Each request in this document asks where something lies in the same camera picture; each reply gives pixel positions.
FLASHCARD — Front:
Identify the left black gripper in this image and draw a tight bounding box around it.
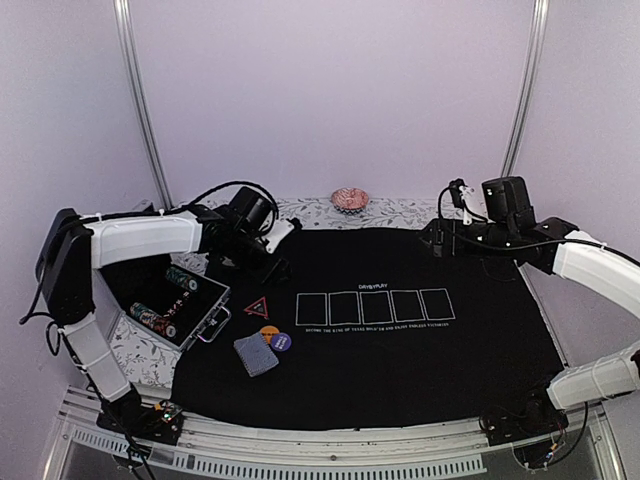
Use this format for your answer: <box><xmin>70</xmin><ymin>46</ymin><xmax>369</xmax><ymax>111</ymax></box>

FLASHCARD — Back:
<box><xmin>220</xmin><ymin>230</ymin><xmax>293</xmax><ymax>289</ymax></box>

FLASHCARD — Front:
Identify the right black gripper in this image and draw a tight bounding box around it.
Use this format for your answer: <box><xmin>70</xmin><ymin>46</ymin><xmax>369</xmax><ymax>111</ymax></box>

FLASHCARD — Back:
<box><xmin>415</xmin><ymin>218</ymin><xmax>516</xmax><ymax>258</ymax></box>

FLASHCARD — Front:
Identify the orange big blind button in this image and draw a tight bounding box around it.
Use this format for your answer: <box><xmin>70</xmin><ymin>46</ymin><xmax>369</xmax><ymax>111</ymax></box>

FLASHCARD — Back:
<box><xmin>260</xmin><ymin>325</ymin><xmax>279</xmax><ymax>340</ymax></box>

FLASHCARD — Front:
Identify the purple small blind button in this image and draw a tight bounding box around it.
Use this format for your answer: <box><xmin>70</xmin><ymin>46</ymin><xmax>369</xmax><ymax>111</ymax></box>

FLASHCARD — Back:
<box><xmin>270</xmin><ymin>332</ymin><xmax>292</xmax><ymax>352</ymax></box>

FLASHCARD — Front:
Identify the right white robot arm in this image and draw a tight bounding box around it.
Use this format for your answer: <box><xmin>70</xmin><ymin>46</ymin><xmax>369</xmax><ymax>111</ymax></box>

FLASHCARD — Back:
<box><xmin>420</xmin><ymin>176</ymin><xmax>639</xmax><ymax>436</ymax></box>

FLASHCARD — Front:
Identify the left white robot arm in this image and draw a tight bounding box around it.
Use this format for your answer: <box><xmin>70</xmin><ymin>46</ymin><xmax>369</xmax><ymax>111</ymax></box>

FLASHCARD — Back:
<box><xmin>36</xmin><ymin>181</ymin><xmax>301</xmax><ymax>434</ymax></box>

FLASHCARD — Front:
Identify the red black triangle token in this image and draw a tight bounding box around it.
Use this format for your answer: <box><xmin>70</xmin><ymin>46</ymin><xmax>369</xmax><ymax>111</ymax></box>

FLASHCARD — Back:
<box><xmin>243</xmin><ymin>296</ymin><xmax>269</xmax><ymax>319</ymax></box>

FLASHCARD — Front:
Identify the blue playing card deck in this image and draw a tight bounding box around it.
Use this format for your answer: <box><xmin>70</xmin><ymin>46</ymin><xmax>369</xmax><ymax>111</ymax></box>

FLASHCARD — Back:
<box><xmin>233</xmin><ymin>332</ymin><xmax>279</xmax><ymax>378</ymax></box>

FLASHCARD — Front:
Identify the red patterned small bowl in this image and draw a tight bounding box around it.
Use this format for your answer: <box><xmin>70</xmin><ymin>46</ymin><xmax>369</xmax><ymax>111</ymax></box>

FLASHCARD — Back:
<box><xmin>330</xmin><ymin>188</ymin><xmax>369</xmax><ymax>215</ymax></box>

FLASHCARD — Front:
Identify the poker chip stack rear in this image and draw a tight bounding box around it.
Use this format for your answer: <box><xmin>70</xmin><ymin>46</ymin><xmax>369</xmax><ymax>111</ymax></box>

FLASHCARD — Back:
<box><xmin>165</xmin><ymin>266</ymin><xmax>199</xmax><ymax>292</ymax></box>

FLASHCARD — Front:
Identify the poker chip stack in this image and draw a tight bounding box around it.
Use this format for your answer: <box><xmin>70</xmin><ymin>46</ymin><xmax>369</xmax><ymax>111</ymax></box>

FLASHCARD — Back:
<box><xmin>129</xmin><ymin>302</ymin><xmax>176</xmax><ymax>338</ymax></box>
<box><xmin>165</xmin><ymin>266</ymin><xmax>199</xmax><ymax>292</ymax></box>

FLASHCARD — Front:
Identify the aluminium poker chip case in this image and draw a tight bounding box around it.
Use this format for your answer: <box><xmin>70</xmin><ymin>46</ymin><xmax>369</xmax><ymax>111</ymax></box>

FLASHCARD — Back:
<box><xmin>94</xmin><ymin>199</ymin><xmax>233</xmax><ymax>353</ymax></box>

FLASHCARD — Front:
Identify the black poker table mat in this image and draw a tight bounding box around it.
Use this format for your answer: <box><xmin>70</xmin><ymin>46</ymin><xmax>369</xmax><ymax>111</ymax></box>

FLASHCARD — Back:
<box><xmin>171</xmin><ymin>228</ymin><xmax>562</xmax><ymax>430</ymax></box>

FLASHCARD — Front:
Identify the poker chip stack front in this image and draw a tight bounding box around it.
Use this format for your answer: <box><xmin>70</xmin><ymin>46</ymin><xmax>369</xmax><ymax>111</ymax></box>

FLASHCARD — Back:
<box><xmin>129</xmin><ymin>302</ymin><xmax>176</xmax><ymax>338</ymax></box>

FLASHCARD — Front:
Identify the floral patterned tablecloth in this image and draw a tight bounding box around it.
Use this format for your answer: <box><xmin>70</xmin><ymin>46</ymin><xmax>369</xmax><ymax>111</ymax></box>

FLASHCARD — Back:
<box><xmin>108</xmin><ymin>198</ymin><xmax>437</xmax><ymax>390</ymax></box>

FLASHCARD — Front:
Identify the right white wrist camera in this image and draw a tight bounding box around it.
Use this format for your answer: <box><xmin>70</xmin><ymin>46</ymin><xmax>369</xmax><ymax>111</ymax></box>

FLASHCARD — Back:
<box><xmin>448</xmin><ymin>178</ymin><xmax>474</xmax><ymax>226</ymax></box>

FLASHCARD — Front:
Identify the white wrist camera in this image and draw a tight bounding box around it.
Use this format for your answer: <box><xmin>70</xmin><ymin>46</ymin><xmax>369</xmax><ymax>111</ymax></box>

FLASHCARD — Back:
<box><xmin>261</xmin><ymin>218</ymin><xmax>302</xmax><ymax>254</ymax></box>
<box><xmin>448</xmin><ymin>178</ymin><xmax>474</xmax><ymax>226</ymax></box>

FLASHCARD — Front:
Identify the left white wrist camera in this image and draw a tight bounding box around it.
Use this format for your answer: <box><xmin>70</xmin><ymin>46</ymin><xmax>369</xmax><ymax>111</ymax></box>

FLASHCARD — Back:
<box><xmin>261</xmin><ymin>218</ymin><xmax>302</xmax><ymax>254</ymax></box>

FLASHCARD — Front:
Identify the right aluminium frame post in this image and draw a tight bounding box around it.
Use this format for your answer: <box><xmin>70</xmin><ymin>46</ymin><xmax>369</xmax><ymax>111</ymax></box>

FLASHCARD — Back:
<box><xmin>501</xmin><ymin>0</ymin><xmax>550</xmax><ymax>176</ymax></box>

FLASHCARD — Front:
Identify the aluminium frame post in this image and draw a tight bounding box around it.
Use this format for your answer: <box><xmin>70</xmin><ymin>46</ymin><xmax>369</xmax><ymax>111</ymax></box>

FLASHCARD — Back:
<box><xmin>501</xmin><ymin>0</ymin><xmax>550</xmax><ymax>176</ymax></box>
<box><xmin>113</xmin><ymin>0</ymin><xmax>174</xmax><ymax>209</ymax></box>

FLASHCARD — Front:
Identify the front aluminium rail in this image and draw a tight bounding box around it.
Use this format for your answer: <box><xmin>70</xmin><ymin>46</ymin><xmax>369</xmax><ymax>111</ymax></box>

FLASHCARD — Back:
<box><xmin>44</xmin><ymin>387</ymin><xmax>627</xmax><ymax>479</ymax></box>

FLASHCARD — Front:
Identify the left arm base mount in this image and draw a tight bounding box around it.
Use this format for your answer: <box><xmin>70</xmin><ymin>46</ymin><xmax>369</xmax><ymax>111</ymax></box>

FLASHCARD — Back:
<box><xmin>96</xmin><ymin>392</ymin><xmax>184</xmax><ymax>446</ymax></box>

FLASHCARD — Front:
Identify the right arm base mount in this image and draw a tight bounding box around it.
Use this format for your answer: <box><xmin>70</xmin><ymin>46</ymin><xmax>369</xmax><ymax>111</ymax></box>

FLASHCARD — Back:
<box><xmin>479</xmin><ymin>399</ymin><xmax>569</xmax><ymax>470</ymax></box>

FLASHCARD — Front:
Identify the left aluminium frame post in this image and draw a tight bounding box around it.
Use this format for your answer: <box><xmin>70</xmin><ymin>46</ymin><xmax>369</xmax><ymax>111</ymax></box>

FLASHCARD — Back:
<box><xmin>113</xmin><ymin>0</ymin><xmax>174</xmax><ymax>209</ymax></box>

